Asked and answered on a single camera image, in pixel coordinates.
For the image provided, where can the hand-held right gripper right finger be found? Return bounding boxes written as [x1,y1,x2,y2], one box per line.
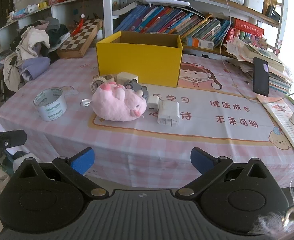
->
[175,147,279,200]

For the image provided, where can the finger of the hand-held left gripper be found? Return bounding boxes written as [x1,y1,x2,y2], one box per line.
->
[0,129,27,153]

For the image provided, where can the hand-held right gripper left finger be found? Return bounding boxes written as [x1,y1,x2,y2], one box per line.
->
[12,147,110,200]

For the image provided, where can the clear tape roll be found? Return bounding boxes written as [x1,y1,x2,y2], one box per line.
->
[33,87,68,122]

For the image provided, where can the large white charger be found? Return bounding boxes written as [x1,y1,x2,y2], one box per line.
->
[157,99,180,126]

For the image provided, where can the pink plush pig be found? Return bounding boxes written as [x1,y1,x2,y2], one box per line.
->
[91,81,147,122]

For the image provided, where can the small white charger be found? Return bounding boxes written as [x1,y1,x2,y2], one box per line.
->
[147,95,161,112]

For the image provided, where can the cream white wristwatch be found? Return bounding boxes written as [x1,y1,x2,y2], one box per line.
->
[91,74,117,93]

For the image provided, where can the grey toy car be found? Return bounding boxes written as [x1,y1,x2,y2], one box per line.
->
[123,79,150,101]

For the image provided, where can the cream rectangular block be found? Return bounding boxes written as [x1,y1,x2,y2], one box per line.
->
[116,71,139,84]

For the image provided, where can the yellow cardboard box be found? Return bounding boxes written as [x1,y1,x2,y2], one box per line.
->
[96,31,183,88]

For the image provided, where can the pink checked printed tablecloth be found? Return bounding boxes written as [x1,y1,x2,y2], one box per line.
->
[0,47,294,188]

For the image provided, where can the lavender sweater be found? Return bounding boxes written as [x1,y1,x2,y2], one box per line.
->
[21,57,51,82]

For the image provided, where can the white garment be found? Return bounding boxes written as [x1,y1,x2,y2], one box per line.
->
[16,26,50,62]

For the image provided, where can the black smartphone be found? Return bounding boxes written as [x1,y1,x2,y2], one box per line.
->
[252,57,270,97]

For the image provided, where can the pile of dark clothes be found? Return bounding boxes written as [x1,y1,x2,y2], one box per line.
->
[19,17,71,57]

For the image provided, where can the stack of papers and books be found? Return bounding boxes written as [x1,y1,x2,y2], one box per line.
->
[223,37,294,94]

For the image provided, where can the orange and white carton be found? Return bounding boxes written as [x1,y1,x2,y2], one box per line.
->
[185,37,215,50]

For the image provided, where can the wooden chessboard box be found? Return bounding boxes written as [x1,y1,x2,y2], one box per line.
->
[56,19,104,59]

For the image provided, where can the red boxed book set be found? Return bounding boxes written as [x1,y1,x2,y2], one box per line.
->
[230,18,265,46]

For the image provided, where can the row of colourful books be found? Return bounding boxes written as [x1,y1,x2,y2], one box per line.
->
[113,4,231,43]

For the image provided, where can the small black box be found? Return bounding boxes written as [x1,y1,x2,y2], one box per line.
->
[265,5,281,22]

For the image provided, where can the white charging cable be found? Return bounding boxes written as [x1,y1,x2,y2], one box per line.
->
[214,0,262,102]

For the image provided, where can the white desk shelf frame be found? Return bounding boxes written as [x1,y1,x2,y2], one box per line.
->
[0,0,287,63]

